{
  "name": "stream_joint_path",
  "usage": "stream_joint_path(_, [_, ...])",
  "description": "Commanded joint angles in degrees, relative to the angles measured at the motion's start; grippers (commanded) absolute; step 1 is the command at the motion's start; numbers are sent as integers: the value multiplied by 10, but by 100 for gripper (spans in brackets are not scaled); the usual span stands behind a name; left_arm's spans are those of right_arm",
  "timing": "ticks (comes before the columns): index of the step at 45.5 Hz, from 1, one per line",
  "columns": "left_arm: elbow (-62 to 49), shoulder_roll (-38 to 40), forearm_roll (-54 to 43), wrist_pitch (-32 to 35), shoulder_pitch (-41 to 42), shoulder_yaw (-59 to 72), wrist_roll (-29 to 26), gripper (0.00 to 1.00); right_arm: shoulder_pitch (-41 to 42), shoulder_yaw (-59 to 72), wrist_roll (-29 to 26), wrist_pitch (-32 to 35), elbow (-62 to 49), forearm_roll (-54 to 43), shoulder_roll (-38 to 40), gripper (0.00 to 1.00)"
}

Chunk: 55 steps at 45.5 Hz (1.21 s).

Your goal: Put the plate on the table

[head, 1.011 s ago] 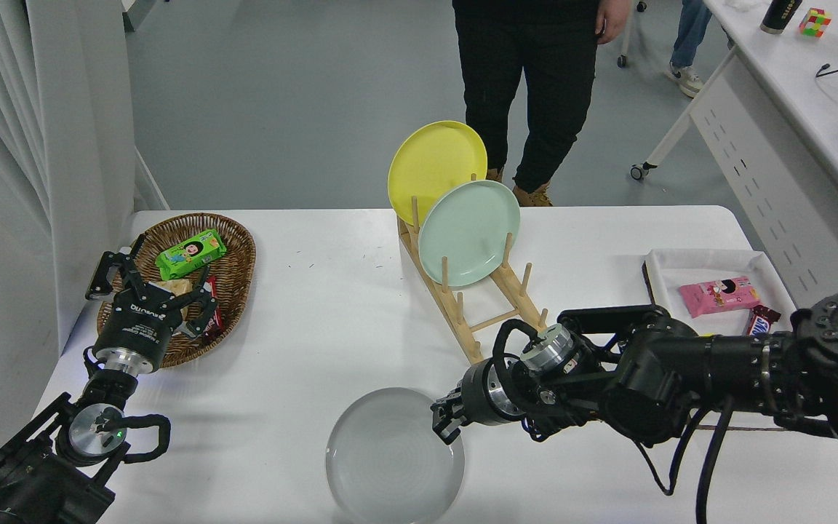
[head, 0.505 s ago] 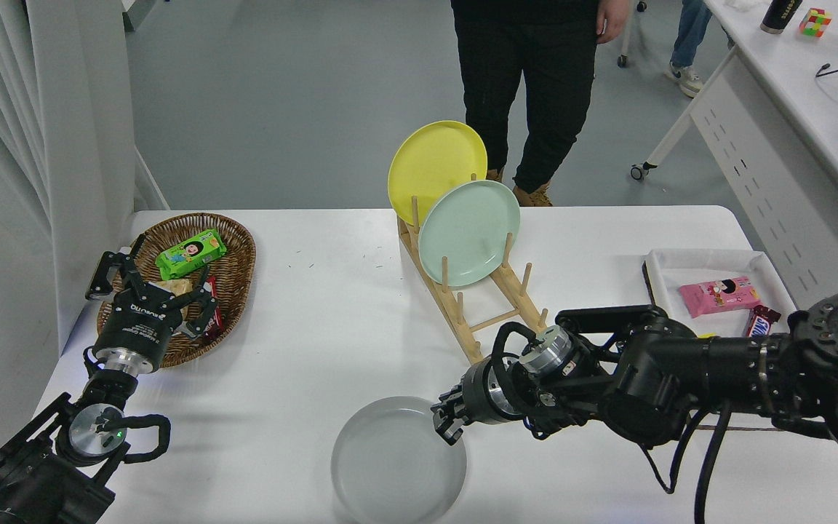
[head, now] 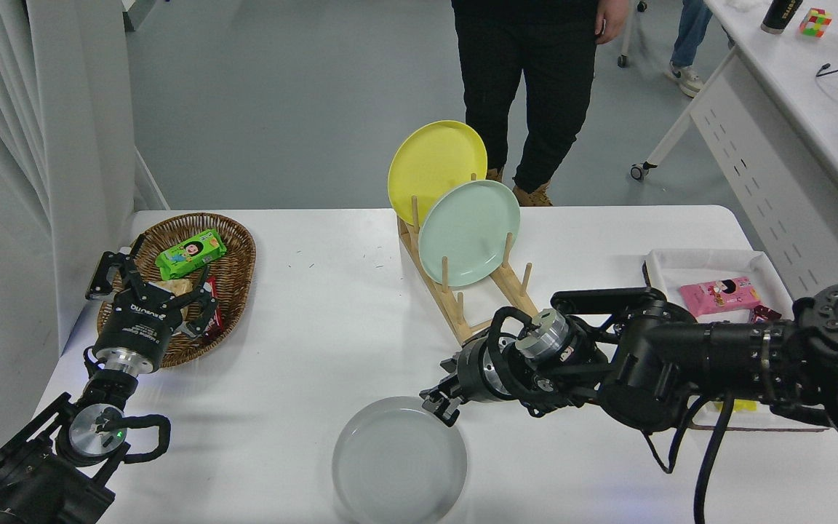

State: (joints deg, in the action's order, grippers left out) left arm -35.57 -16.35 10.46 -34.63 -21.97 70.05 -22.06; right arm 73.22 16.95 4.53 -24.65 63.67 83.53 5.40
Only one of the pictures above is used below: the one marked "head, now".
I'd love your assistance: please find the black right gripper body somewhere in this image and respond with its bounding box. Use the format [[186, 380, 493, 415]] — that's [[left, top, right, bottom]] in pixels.
[[454, 337, 501, 404]]

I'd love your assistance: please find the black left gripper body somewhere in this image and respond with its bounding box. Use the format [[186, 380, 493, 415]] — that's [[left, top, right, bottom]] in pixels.
[[94, 293, 185, 363]]

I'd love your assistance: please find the grey plate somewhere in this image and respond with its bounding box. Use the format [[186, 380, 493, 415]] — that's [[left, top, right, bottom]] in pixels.
[[331, 396, 468, 524]]

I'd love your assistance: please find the mint green plate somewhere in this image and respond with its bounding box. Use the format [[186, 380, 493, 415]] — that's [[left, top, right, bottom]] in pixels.
[[418, 180, 522, 287]]

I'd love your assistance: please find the wooden plate rack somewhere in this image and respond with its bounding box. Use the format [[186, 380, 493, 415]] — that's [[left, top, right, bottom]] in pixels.
[[396, 173, 542, 346]]

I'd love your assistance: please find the yellow plate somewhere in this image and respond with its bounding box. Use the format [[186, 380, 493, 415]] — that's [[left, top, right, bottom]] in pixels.
[[387, 120, 488, 228]]

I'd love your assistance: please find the person's left hand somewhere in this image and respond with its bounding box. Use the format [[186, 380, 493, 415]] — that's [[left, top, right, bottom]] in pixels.
[[596, 0, 631, 45]]

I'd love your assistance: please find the crumpled tan paper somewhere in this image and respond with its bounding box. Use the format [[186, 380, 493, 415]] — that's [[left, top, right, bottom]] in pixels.
[[150, 279, 194, 299]]

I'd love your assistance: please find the green snack pack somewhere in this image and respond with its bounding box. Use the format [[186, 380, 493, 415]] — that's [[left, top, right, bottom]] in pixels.
[[155, 229, 228, 282]]

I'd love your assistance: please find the brown wicker basket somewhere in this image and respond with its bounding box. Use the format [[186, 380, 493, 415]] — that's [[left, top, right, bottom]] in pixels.
[[96, 213, 257, 368]]

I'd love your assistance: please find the pink snack pack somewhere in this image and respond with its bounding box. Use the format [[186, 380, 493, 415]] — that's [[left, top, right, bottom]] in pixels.
[[679, 276, 762, 318]]

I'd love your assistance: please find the white tray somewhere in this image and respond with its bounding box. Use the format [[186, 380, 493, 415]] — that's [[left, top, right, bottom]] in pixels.
[[642, 248, 831, 432]]

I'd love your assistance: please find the person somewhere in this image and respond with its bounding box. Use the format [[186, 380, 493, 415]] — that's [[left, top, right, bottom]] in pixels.
[[451, 0, 632, 207], [664, 0, 714, 98]]

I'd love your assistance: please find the white caster leg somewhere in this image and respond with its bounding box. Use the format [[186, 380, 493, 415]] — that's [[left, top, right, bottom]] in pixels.
[[617, 0, 647, 68]]

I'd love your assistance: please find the white side table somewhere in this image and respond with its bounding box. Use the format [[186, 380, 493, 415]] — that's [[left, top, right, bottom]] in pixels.
[[630, 0, 838, 299]]

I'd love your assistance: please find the black bottle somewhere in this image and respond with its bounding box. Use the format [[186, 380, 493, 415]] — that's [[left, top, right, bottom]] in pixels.
[[760, 0, 804, 35]]

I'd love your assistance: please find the colourful puzzle cube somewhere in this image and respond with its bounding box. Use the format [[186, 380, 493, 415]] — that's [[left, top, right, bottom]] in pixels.
[[799, 7, 833, 37]]

